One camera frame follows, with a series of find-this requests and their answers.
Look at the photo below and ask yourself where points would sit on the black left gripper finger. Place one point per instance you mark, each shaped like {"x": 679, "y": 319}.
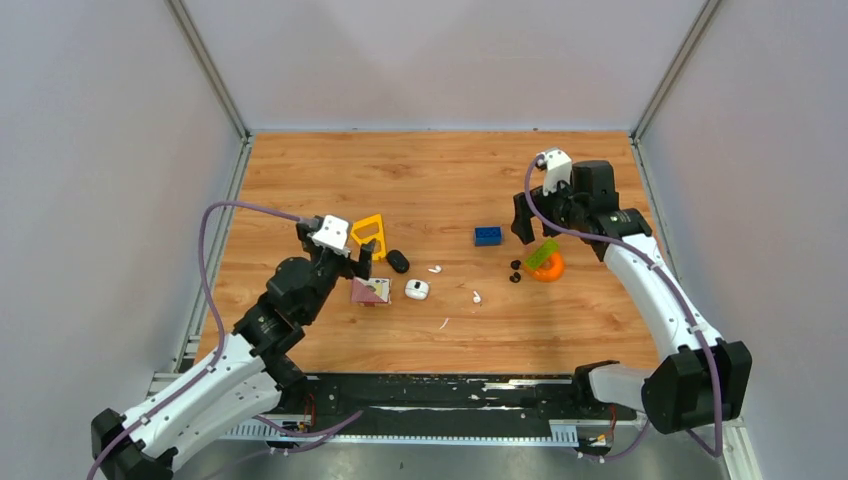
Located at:
{"x": 305, "y": 231}
{"x": 362, "y": 267}

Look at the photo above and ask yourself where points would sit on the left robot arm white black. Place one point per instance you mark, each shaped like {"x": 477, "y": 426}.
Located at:
{"x": 245, "y": 376}

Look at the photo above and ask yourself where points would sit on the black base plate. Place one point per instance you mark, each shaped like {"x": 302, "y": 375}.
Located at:
{"x": 444, "y": 405}

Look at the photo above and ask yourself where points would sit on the playing card deck box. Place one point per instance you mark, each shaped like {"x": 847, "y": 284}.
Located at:
{"x": 371, "y": 292}

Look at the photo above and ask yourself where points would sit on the yellow triangular plastic frame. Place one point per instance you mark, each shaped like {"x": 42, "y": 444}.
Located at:
{"x": 371, "y": 229}

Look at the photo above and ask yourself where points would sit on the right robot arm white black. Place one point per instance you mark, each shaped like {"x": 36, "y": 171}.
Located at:
{"x": 702, "y": 378}

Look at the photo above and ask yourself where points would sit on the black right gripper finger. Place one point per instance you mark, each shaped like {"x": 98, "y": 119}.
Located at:
{"x": 521, "y": 225}
{"x": 557, "y": 187}

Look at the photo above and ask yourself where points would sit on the white earbud charging case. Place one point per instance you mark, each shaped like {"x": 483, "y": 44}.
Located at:
{"x": 417, "y": 289}

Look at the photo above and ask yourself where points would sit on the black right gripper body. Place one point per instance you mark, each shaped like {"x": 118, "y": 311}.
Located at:
{"x": 562, "y": 213}

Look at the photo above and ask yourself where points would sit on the blue toy brick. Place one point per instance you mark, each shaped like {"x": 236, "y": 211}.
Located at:
{"x": 484, "y": 236}

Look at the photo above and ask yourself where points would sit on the black oval earbud case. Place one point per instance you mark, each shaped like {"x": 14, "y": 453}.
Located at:
{"x": 398, "y": 261}

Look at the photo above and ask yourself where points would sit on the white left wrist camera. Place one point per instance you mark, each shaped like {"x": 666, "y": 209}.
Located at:
{"x": 333, "y": 235}

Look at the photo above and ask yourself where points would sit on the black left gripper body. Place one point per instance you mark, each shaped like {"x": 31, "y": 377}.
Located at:
{"x": 334, "y": 267}

